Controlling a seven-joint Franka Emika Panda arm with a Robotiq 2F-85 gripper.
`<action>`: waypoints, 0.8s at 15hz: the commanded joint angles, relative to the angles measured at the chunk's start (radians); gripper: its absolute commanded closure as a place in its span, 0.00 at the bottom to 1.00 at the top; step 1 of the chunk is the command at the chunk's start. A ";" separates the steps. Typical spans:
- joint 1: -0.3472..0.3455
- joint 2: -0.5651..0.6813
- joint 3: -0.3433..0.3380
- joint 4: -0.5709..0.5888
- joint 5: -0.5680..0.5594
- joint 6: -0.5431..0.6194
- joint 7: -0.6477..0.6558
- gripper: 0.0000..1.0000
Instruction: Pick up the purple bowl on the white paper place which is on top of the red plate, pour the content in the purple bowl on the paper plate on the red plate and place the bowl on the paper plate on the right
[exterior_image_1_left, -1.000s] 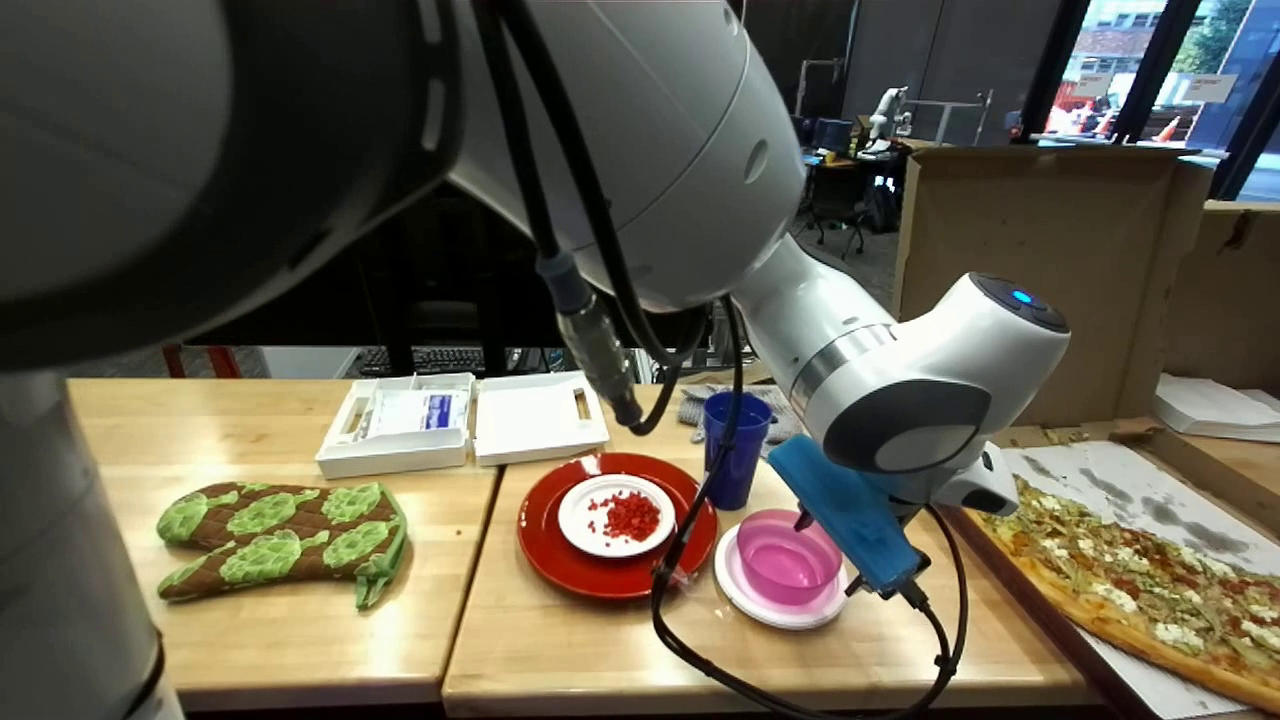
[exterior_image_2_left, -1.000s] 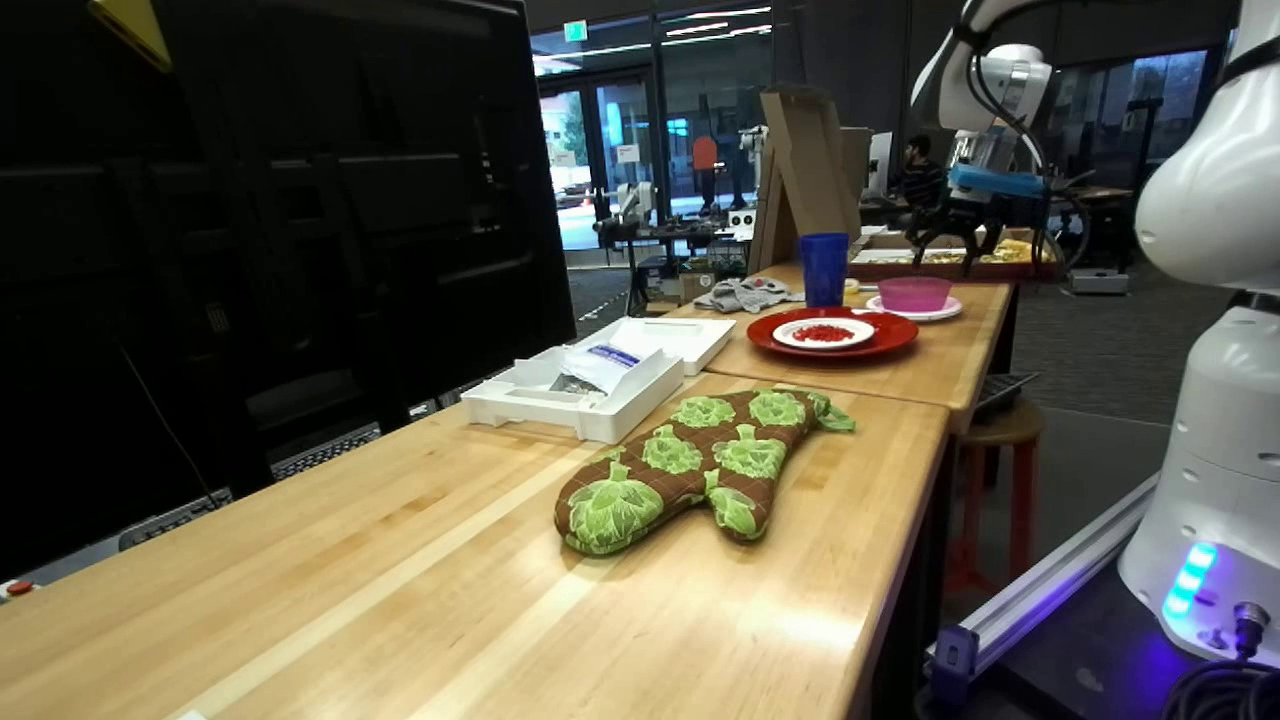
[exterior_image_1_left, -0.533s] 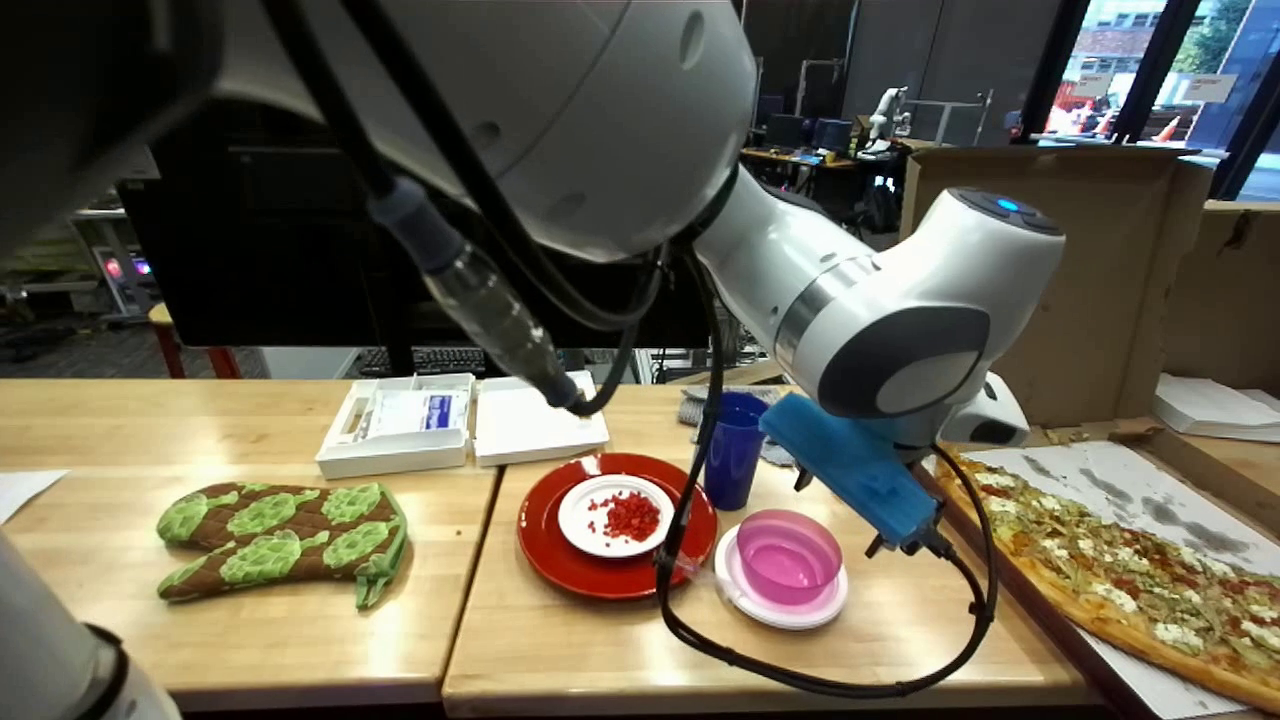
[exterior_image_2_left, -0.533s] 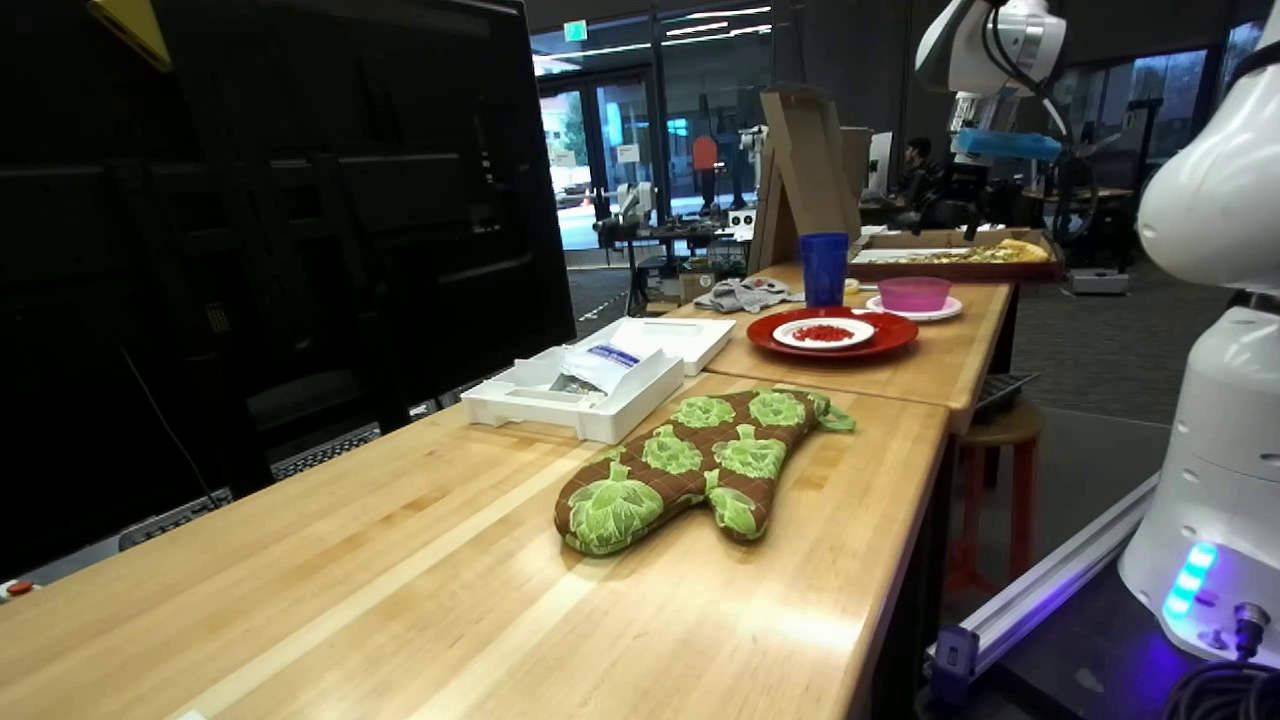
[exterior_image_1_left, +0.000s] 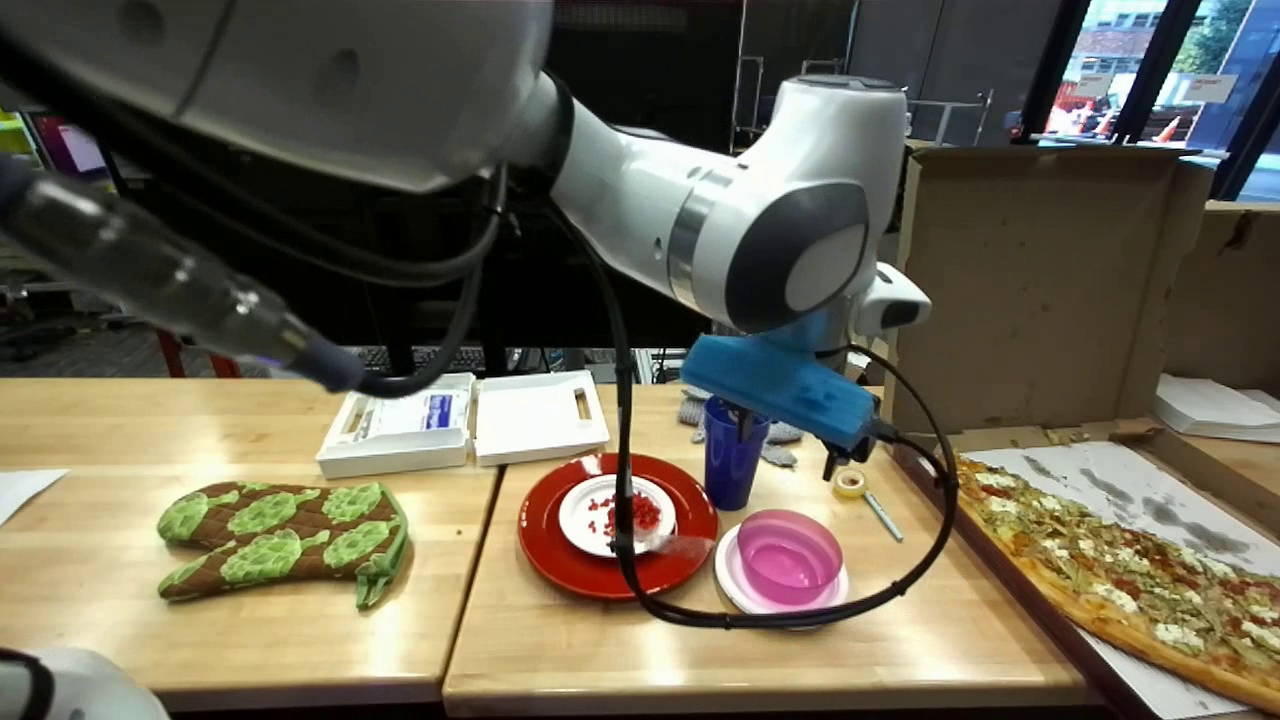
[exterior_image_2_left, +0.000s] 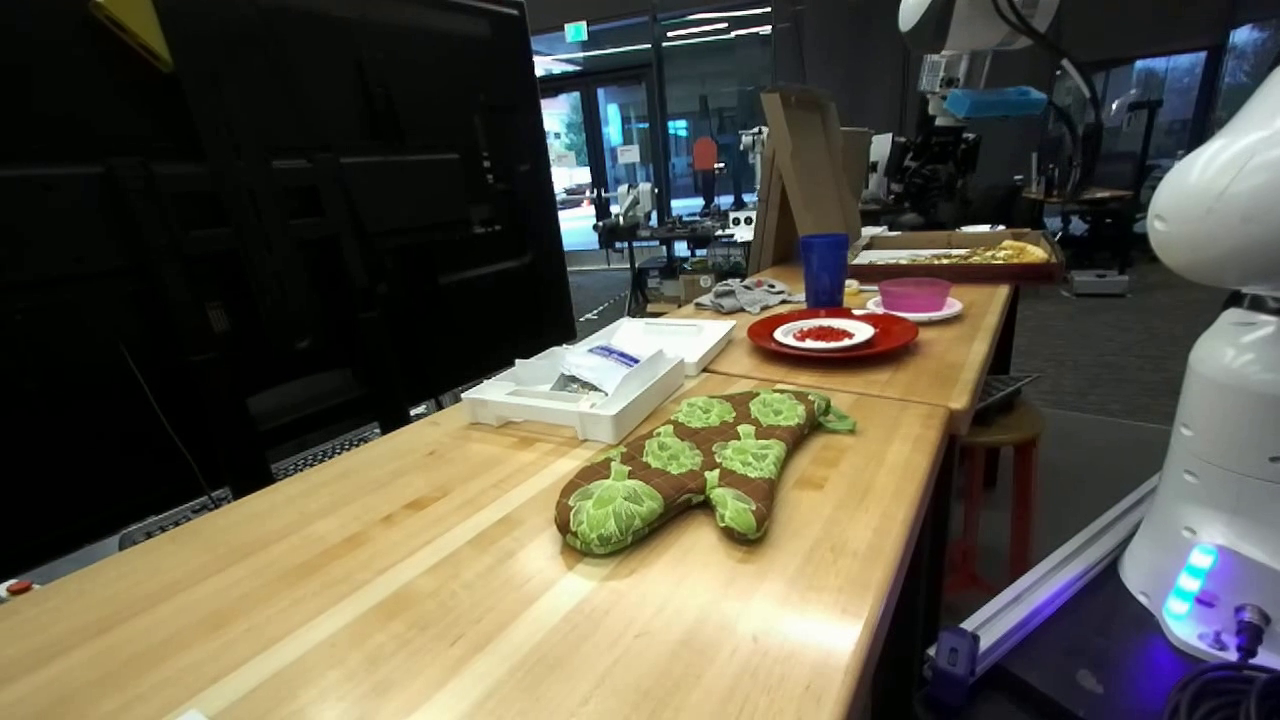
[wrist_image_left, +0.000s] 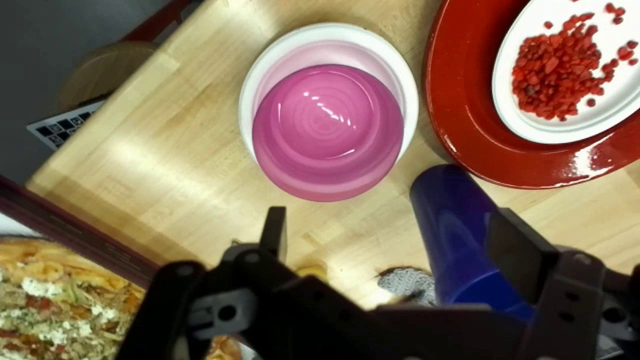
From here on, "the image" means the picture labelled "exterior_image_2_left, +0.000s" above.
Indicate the purple plastic bowl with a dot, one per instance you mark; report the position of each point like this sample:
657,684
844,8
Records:
915,292

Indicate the pile of red beads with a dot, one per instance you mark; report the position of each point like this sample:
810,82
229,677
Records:
825,335

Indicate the wooden stool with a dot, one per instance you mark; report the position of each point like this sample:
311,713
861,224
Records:
995,435

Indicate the gray cloth gloves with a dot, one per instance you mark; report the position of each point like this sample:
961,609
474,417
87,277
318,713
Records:
740,292

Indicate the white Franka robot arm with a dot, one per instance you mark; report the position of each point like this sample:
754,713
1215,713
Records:
1235,402

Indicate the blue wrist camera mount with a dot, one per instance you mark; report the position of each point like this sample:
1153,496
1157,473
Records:
995,106

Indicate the brown green artichoke oven mitt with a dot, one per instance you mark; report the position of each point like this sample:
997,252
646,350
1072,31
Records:
694,462

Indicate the rectangular pizza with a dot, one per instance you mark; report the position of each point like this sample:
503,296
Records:
972,251

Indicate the white cardboard box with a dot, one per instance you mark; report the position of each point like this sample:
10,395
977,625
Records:
615,405

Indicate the blue plastic cup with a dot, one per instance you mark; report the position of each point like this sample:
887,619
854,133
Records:
825,275

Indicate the aluminium floor rail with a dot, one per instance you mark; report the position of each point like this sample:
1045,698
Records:
1026,604

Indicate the red ceramic plate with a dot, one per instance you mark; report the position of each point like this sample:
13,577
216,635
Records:
892,343

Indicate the large black screen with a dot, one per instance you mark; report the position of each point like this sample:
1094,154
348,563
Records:
266,241

